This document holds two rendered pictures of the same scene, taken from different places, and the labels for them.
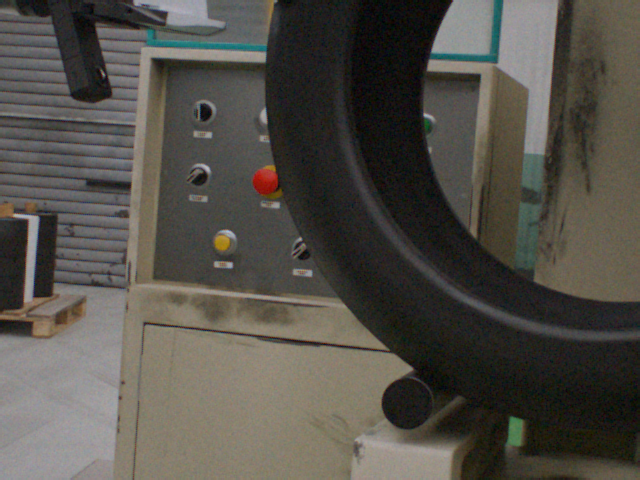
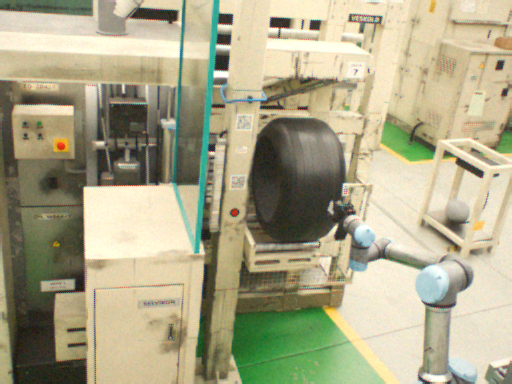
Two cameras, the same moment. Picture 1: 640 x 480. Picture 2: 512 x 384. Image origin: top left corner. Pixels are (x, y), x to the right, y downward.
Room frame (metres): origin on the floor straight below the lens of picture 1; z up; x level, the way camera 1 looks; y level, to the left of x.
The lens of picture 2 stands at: (2.79, 1.81, 2.35)
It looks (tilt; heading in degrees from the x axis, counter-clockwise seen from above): 25 degrees down; 235
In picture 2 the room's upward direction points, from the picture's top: 7 degrees clockwise
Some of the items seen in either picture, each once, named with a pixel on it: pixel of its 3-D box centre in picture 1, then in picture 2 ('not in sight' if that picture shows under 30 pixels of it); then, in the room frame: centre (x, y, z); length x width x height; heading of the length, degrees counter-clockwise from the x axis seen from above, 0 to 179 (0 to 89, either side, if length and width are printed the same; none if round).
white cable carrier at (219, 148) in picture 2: not in sight; (217, 184); (1.52, -0.32, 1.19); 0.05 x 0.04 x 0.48; 73
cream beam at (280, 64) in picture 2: not in sight; (303, 59); (0.98, -0.52, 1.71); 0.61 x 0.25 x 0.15; 163
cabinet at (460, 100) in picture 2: not in sight; (468, 97); (-3.13, -2.53, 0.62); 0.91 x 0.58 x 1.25; 173
